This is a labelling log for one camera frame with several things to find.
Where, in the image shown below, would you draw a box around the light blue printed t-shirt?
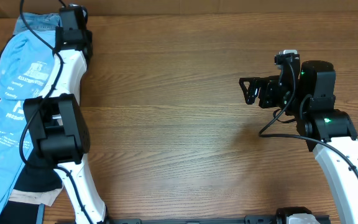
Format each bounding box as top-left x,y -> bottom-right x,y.
0,30 -> 55,214

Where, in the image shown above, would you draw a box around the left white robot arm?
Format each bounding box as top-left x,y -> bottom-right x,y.
19,4 -> 109,223

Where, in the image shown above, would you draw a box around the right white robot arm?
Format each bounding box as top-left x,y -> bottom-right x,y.
239,50 -> 358,223

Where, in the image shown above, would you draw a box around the blue denim jeans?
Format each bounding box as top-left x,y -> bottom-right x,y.
13,12 -> 62,35

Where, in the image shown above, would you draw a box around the black t-shirt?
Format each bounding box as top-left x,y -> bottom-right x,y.
0,37 -> 63,193

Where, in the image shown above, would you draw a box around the beige garment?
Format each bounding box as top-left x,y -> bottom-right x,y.
0,113 -> 64,207

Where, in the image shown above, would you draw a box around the dark garment with blue trim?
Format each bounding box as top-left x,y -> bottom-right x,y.
0,200 -> 45,224

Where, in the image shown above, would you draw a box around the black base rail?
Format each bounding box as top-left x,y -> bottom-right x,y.
105,215 -> 282,224

